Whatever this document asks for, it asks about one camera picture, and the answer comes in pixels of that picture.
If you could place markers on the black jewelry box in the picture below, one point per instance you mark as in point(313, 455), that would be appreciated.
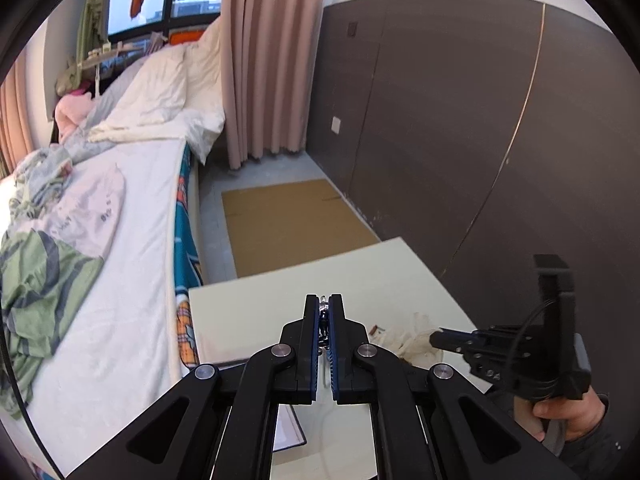
point(289, 432)

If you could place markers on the person's right hand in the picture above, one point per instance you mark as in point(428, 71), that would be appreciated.
point(581, 416)

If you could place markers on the white pillow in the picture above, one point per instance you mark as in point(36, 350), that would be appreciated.
point(176, 94)

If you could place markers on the pink plush toy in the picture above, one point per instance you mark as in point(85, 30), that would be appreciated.
point(71, 112)

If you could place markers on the white wall socket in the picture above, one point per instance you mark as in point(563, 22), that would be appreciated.
point(336, 125)

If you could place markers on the pink curtain left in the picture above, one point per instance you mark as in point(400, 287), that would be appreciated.
point(16, 139)

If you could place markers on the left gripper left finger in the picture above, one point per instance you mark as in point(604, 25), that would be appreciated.
point(217, 424)

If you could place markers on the light blue floral quilt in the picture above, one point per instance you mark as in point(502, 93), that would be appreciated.
point(40, 178)

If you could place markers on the teal patterned bed sheet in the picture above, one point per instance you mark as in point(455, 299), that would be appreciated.
point(188, 272)

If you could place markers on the brown cardboard sheet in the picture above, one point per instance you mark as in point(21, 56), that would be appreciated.
point(277, 226)

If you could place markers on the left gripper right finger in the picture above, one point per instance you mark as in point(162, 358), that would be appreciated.
point(429, 424)

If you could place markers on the white printed shirt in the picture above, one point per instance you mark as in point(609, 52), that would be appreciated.
point(87, 215)

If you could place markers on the pink curtain right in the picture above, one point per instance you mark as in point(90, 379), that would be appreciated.
point(267, 57)

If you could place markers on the green hanging garment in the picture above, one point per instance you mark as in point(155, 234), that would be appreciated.
point(92, 28)

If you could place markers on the white drying rack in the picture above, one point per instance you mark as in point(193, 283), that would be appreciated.
point(110, 53)

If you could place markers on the green striped blanket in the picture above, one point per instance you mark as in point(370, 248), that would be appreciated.
point(44, 282)

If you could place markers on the white bed mattress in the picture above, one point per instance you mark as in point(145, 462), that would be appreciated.
point(121, 351)

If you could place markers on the pink curtain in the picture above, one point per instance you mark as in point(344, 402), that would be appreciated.
point(16, 139)
point(267, 57)

